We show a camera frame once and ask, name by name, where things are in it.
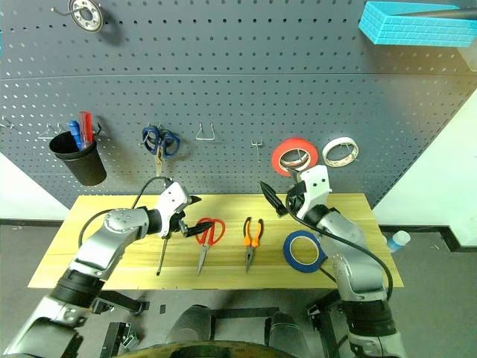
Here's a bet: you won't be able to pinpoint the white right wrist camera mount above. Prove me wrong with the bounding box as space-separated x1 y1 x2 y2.
296 164 332 221

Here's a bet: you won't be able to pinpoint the round silver metal disc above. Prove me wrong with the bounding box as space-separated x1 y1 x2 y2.
68 0 107 33

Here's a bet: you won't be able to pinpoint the grey metal pegboard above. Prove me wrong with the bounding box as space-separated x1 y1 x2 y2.
0 0 477 210

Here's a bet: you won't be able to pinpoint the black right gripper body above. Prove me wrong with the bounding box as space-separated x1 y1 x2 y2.
285 181 308 219

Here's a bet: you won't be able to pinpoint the orange and black needle-nose pliers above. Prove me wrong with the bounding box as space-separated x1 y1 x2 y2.
242 217 265 274

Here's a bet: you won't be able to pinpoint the blue-handled screwdriver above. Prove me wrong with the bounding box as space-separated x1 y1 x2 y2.
68 119 85 152

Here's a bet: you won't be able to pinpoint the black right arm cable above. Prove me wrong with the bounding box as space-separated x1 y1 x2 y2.
285 193 394 303

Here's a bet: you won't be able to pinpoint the black plastic cup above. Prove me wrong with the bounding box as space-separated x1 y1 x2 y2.
48 130 108 186

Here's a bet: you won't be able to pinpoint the orange and black screwdriver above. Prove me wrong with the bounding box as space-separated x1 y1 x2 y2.
155 230 169 277

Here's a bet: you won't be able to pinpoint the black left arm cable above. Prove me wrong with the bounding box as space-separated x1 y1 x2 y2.
78 176 176 258

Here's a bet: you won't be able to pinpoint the red-handled scissors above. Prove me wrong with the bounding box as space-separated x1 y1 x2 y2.
195 218 227 277

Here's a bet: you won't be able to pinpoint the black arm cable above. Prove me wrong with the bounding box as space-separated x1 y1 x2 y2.
78 176 176 258
285 193 394 303

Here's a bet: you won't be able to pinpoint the red-handled screwdriver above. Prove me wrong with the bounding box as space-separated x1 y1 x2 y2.
78 110 95 145

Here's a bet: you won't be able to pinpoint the blue-handled scissors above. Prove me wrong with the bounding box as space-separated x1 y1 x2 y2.
140 125 182 177

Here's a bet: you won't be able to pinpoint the cyan brick-pattern box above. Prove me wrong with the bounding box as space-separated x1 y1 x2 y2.
358 0 477 48

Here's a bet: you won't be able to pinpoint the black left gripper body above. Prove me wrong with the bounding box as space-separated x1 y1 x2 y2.
165 197 193 239

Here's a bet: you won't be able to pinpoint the blue tape roll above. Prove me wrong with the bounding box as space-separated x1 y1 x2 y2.
282 230 329 274

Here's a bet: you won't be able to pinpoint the silver wire loop hook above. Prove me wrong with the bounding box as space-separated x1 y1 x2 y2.
195 121 217 141

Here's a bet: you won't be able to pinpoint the white tape roll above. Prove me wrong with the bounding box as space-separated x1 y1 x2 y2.
321 136 359 167

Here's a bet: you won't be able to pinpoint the red tape roll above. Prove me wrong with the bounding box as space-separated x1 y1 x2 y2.
271 137 320 177

